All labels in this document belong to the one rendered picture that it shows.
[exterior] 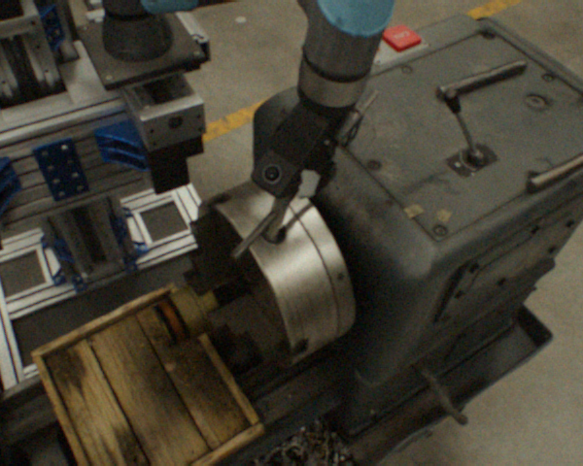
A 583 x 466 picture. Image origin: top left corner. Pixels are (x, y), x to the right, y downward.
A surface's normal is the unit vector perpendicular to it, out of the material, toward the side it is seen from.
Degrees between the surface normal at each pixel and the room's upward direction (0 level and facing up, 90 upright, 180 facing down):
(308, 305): 56
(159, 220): 0
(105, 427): 0
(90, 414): 0
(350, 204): 49
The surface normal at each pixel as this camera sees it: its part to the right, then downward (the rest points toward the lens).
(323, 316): 0.52, 0.40
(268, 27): 0.04, -0.59
